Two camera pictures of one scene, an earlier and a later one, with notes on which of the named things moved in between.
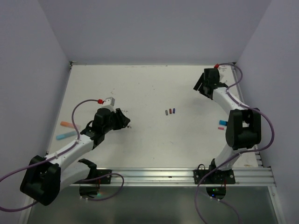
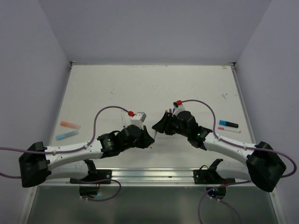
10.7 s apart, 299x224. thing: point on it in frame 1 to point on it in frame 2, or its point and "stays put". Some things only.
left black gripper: (122, 120) to (147, 139)
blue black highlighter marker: (223, 122) stays put
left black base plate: (93, 173) stays put
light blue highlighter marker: (67, 135) stays put
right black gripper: (201, 81) to (164, 124)
